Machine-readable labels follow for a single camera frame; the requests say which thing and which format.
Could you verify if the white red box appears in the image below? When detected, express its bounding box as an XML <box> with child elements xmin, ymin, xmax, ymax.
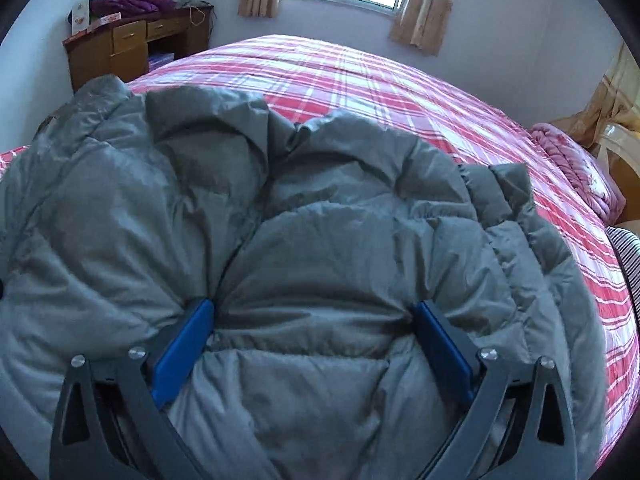
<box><xmin>70</xmin><ymin>0</ymin><xmax>91</xmax><ymax>36</ymax></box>

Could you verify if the striped pillow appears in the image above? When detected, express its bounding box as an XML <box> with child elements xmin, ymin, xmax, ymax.
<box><xmin>606</xmin><ymin>226</ymin><xmax>640</xmax><ymax>321</ymax></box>

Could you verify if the wooden desk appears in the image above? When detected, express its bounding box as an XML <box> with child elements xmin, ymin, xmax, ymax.
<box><xmin>63</xmin><ymin>4</ymin><xmax>216</xmax><ymax>91</ymax></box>

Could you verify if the grey puffer jacket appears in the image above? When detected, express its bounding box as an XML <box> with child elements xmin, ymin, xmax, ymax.
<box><xmin>0</xmin><ymin>74</ymin><xmax>609</xmax><ymax>480</ymax></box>

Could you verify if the yellow curtain at right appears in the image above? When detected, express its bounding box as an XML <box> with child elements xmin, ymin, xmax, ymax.
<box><xmin>552</xmin><ymin>42</ymin><xmax>640</xmax><ymax>148</ymax></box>

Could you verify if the purple garment on desk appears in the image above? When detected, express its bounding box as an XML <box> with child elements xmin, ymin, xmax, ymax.
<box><xmin>89</xmin><ymin>0</ymin><xmax>177</xmax><ymax>18</ymax></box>

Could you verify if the cream chair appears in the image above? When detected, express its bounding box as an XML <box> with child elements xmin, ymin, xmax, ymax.
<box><xmin>591</xmin><ymin>122</ymin><xmax>639</xmax><ymax>188</ymax></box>

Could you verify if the red plaid bed sheet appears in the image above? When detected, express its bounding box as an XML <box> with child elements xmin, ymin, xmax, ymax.
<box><xmin>0</xmin><ymin>34</ymin><xmax>640</xmax><ymax>470</ymax></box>

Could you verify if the pink folded blanket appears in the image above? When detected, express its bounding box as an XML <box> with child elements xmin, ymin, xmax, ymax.
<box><xmin>529</xmin><ymin>122</ymin><xmax>626</xmax><ymax>226</ymax></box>

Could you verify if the right beige curtain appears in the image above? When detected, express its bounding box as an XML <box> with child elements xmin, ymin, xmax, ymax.
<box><xmin>390</xmin><ymin>0</ymin><xmax>454</xmax><ymax>56</ymax></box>

